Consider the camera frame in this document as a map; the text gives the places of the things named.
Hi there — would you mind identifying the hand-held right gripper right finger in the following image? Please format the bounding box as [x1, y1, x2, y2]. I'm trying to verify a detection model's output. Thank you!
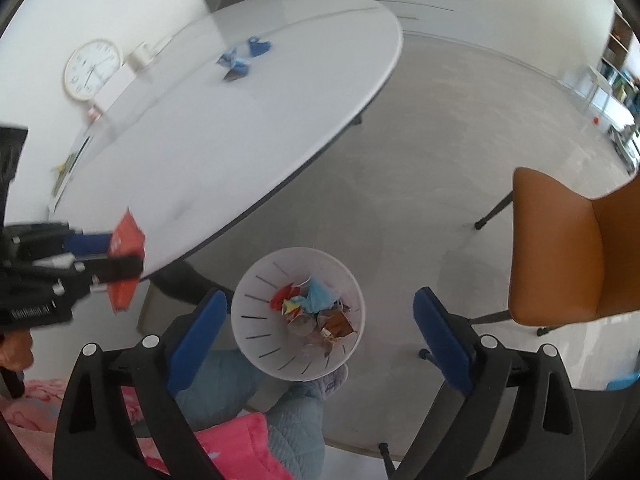
[392, 286, 587, 480]

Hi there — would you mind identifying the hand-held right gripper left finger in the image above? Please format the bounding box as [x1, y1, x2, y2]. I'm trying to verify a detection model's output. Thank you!
[52, 287, 236, 480]

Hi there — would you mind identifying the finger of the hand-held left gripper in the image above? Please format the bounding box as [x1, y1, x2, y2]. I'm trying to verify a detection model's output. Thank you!
[55, 254, 145, 301]
[50, 222, 117, 260]

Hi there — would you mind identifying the orange red packet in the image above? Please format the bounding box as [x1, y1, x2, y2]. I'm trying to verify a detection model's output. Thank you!
[106, 207, 147, 313]

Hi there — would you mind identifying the white plastic waste bin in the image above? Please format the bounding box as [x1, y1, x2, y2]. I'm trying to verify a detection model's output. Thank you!
[230, 246, 365, 383]

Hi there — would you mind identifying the red wrapper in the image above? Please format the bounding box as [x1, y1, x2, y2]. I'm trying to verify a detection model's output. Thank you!
[272, 285, 298, 311]

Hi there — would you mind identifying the clear snack packet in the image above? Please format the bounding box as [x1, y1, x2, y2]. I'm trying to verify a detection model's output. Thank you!
[297, 329, 337, 357]

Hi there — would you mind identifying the light blue face mask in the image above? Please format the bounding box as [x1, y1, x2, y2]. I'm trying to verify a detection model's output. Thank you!
[298, 276, 341, 315]

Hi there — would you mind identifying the person's left hand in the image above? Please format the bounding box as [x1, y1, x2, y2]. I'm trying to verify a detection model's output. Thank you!
[0, 331, 35, 373]

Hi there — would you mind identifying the black table base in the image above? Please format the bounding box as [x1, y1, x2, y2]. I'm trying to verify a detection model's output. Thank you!
[150, 259, 236, 307]

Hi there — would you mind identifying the green yellow item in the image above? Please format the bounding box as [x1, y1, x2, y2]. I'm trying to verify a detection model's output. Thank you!
[50, 152, 81, 196]

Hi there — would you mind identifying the person's pink floral jacket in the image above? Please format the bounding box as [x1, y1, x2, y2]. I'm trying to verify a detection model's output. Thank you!
[0, 379, 296, 480]

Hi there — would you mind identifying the person's grey slipper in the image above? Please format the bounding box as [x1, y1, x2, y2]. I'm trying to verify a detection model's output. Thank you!
[300, 362, 349, 401]

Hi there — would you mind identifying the orange chair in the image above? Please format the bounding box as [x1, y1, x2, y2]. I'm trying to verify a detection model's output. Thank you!
[474, 166, 640, 337]

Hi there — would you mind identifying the white cardboard box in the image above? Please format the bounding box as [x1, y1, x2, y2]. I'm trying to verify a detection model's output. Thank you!
[92, 66, 137, 111]

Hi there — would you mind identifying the light blue plastic item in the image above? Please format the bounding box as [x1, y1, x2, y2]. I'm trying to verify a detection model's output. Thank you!
[606, 371, 640, 392]

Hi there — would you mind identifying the small white box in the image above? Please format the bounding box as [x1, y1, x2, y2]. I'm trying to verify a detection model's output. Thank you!
[125, 42, 153, 68]

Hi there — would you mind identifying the blue and silver wrapper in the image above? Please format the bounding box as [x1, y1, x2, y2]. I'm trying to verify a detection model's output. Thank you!
[216, 47, 251, 82]

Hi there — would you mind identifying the white storage shelf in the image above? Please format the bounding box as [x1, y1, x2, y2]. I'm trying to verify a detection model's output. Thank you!
[557, 10, 640, 171]

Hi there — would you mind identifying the white wall clock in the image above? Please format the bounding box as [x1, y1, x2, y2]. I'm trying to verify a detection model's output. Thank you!
[62, 38, 123, 101]

